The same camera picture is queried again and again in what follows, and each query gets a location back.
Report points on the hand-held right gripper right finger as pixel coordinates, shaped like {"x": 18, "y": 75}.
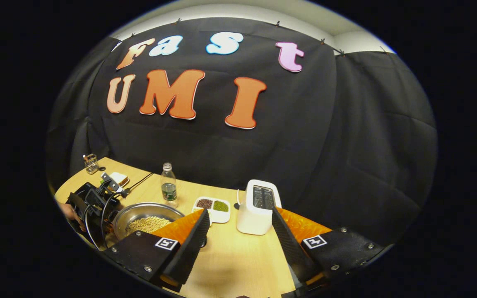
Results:
{"x": 292, "y": 244}

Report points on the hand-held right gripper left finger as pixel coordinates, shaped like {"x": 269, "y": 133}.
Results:
{"x": 193, "y": 248}

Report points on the small clear glass jar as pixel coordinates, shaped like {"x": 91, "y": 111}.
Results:
{"x": 91, "y": 164}

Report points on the small bread slice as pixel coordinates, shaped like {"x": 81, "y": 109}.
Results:
{"x": 121, "y": 179}

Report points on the white divided dish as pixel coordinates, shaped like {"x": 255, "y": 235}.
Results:
{"x": 218, "y": 216}

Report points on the portion of red beans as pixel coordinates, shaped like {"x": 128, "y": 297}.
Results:
{"x": 204, "y": 203}

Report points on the white toaster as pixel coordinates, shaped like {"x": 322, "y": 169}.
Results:
{"x": 253, "y": 219}

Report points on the portion of green beans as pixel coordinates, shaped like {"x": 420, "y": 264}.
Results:
{"x": 220, "y": 206}

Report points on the large pile of soybeans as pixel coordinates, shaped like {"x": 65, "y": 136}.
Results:
{"x": 147, "y": 224}

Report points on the clear plastic water bottle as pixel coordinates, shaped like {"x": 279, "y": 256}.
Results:
{"x": 168, "y": 192}

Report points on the black backdrop cloth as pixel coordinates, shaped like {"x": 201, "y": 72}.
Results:
{"x": 304, "y": 157}

